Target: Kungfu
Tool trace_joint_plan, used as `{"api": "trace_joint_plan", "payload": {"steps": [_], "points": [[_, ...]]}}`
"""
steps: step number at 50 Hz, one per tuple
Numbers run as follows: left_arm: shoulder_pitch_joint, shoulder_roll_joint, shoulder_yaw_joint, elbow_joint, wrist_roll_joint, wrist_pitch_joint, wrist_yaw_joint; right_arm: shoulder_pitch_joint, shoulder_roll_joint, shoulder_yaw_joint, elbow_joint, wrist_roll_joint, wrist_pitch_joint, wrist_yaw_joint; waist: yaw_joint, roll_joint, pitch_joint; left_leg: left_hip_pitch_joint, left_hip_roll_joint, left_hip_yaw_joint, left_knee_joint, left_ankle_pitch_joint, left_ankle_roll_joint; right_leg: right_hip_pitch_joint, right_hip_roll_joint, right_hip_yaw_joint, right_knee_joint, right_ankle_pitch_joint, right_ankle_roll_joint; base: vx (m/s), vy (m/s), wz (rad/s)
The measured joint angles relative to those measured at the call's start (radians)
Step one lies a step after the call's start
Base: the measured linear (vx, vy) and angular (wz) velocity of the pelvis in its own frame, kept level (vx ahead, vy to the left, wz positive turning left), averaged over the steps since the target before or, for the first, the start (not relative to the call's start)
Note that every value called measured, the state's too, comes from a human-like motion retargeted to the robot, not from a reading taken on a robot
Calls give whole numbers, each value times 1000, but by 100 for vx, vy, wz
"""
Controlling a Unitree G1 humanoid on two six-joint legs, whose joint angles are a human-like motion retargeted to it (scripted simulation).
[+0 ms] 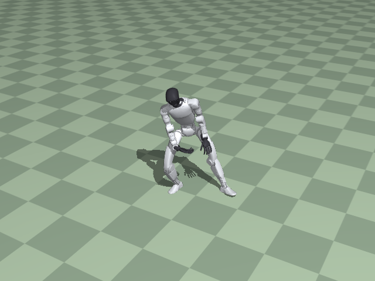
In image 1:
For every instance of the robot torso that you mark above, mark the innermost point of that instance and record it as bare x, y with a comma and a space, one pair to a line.
185, 116

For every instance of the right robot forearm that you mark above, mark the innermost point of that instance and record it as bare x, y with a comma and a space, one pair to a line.
172, 138

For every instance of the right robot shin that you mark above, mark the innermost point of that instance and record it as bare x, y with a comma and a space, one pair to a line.
172, 176

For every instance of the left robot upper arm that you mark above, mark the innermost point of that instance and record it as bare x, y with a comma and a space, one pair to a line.
195, 105

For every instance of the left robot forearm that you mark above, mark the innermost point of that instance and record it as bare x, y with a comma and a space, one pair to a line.
203, 129

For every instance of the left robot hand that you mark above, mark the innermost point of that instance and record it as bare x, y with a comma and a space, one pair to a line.
205, 144

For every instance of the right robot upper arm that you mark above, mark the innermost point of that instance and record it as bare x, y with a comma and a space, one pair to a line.
166, 118

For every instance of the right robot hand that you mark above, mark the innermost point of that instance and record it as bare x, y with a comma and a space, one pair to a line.
178, 148

